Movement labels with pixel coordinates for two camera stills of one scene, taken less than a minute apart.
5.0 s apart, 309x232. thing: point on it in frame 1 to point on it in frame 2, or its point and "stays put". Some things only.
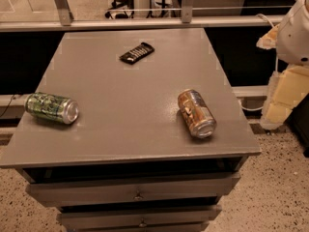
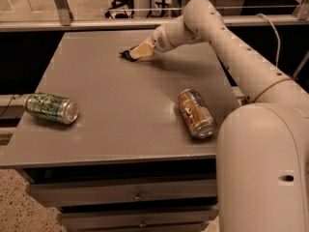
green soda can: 52,107 stays put
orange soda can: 197,114 stays put
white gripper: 294,38 to 158,43
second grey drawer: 140,217 stays put
